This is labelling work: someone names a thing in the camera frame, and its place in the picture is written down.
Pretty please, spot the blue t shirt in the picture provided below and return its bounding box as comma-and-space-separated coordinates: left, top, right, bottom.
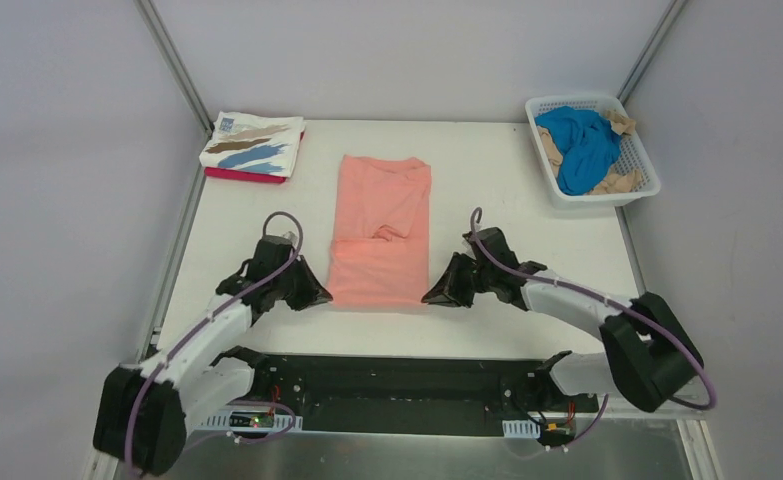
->
535, 106, 621, 196

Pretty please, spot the right aluminium frame post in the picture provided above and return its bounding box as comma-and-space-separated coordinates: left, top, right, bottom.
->
617, 0, 690, 105

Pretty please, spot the aluminium frame post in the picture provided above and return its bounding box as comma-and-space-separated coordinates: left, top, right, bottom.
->
617, 0, 690, 105
133, 0, 216, 137

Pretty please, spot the pink t shirt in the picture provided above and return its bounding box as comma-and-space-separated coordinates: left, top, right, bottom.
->
327, 155, 432, 309

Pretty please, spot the left aluminium frame post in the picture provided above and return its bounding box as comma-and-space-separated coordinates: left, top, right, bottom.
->
133, 0, 216, 137

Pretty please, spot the beige t shirt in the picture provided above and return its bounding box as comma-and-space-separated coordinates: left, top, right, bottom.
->
536, 109, 643, 195

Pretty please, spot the controller board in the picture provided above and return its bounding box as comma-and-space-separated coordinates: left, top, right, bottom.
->
229, 411, 275, 429
539, 422, 575, 445

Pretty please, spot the left controller board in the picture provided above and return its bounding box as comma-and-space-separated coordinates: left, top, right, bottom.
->
229, 411, 275, 429

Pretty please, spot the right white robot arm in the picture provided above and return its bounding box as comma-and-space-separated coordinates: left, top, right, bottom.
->
422, 227, 705, 413

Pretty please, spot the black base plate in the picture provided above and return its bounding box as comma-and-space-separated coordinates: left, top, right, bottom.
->
228, 347, 602, 437

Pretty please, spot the right controller board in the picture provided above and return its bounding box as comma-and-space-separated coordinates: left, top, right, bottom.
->
539, 422, 575, 445

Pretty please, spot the folded white printed t shirt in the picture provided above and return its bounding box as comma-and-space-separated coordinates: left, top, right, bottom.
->
199, 112, 306, 183

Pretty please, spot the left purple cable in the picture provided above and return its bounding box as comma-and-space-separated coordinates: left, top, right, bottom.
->
123, 210, 305, 480

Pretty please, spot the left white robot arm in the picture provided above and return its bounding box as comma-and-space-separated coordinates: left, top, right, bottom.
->
92, 234, 332, 475

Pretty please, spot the white plastic basket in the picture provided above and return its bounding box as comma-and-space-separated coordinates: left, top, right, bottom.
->
525, 94, 661, 210

